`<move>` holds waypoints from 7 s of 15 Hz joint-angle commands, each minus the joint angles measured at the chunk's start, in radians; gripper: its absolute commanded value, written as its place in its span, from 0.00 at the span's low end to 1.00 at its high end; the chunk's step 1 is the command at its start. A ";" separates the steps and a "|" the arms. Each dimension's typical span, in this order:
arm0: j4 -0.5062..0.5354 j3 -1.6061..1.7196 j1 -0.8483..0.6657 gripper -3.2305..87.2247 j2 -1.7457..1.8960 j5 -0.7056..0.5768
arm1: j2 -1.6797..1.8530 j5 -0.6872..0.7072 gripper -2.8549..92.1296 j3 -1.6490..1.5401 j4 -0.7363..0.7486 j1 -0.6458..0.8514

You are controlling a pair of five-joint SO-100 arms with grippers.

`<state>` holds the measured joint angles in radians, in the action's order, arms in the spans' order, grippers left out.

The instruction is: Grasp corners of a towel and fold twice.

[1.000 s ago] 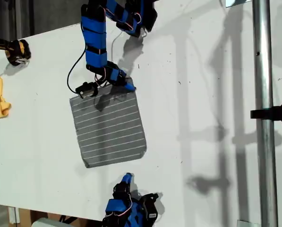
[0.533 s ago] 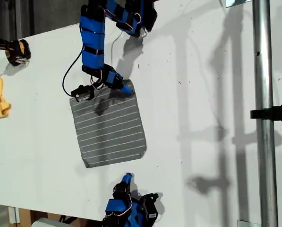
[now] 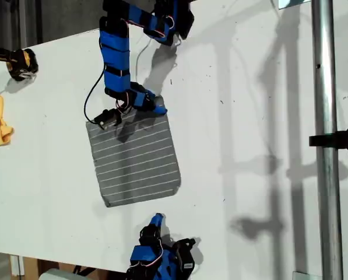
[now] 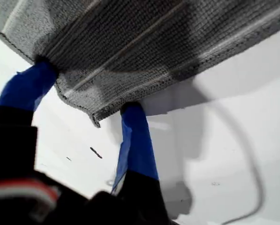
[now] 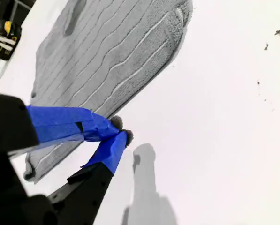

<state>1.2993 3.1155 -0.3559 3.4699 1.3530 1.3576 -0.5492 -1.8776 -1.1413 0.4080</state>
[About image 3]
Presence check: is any brown cardboard box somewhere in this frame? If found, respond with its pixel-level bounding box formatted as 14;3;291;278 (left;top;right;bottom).
22;256;128;280

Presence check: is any grey striped towel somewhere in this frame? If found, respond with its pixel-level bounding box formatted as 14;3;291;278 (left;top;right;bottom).
85;96;182;208

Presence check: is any black post clamp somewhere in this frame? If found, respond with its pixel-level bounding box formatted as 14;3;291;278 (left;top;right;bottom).
308;124;348;155

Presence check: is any steel post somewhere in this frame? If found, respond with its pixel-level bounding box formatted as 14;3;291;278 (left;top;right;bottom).
311;0;345;280

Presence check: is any black camera box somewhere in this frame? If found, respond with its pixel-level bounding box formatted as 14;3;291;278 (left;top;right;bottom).
94;108;122;131
176;246;196;271

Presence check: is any black camera cable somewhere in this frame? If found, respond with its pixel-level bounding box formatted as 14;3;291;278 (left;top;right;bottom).
84;65;107;123

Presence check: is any black camera stalk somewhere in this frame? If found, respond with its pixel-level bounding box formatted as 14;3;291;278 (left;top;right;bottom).
173;237;196;249

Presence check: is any black yellow power tool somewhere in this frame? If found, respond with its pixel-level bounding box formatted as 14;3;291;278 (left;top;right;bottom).
0;43;40;82

